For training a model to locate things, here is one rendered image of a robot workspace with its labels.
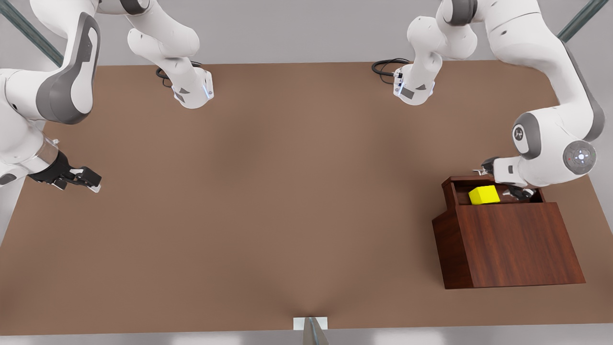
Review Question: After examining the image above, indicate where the yellow cube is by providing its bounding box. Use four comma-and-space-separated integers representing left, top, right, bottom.
468, 185, 500, 206

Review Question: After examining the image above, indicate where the dark wooden drawer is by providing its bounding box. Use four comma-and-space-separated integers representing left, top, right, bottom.
441, 174, 546, 207

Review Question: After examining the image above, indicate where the dark wooden cabinet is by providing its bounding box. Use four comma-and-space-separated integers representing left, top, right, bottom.
432, 201, 586, 290

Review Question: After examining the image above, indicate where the black cable loop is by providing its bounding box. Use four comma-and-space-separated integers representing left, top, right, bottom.
372, 58, 412, 85
156, 61, 203, 90

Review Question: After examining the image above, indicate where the silver frame post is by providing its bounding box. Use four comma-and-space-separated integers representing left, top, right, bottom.
0, 0, 65, 68
303, 317, 330, 345
556, 0, 610, 43

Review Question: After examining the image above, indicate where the white post foot plate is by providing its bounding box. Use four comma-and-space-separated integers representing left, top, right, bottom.
293, 317, 329, 331

